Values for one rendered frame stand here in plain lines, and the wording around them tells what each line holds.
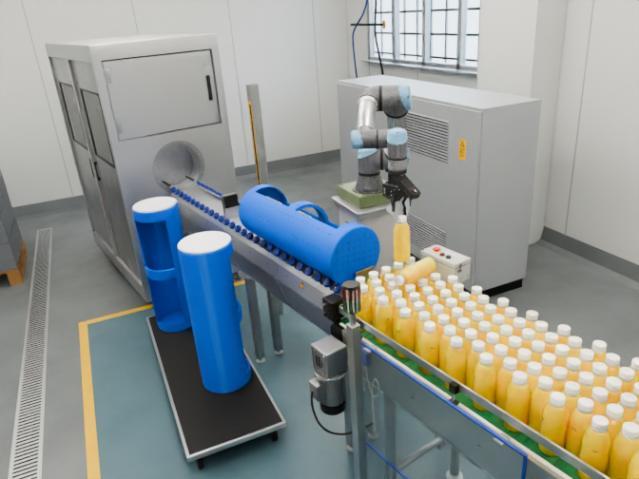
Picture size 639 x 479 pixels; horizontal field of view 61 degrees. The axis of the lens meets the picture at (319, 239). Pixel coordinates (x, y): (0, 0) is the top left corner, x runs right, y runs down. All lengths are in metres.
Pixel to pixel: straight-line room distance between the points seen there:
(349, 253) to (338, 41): 5.85
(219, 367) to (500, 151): 2.32
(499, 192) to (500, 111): 0.57
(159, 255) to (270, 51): 4.34
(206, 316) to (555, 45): 3.45
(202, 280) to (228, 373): 0.60
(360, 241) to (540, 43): 2.84
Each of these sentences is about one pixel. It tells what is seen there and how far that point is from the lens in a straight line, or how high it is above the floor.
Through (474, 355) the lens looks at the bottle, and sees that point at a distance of 1.85.
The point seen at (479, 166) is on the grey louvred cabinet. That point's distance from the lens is 3.82.
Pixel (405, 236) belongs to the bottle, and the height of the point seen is 1.26.
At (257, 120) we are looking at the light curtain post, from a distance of 3.60.
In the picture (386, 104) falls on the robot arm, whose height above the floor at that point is 1.70.
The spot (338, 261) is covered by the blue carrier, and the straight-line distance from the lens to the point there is 2.34.
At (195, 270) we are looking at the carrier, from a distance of 2.82.
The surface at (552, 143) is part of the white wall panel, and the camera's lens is 5.09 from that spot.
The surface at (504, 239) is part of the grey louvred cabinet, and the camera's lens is 4.19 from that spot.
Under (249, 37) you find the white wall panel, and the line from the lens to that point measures 7.52.
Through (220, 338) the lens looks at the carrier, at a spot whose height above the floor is 0.52.
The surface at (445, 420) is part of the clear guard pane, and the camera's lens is 1.88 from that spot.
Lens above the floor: 2.12
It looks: 23 degrees down
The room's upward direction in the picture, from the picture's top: 4 degrees counter-clockwise
